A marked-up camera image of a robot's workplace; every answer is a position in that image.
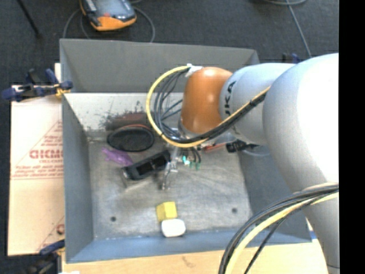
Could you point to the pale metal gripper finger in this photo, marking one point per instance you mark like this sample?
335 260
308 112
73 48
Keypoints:
165 178
174 168

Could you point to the black sunglasses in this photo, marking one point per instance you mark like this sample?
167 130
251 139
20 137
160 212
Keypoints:
145 166

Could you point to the white oval soap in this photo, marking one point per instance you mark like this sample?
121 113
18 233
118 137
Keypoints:
173 228

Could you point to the purple toy figure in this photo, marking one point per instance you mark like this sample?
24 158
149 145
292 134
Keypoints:
117 156

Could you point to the black cylinder on white bracket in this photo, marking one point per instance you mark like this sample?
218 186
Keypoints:
238 146

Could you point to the yellow block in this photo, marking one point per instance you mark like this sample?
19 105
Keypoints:
166 211

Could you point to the brown cardboard board red print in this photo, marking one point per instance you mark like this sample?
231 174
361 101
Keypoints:
34 158

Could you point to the grey metal bin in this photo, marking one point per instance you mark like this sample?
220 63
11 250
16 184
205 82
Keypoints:
199 193

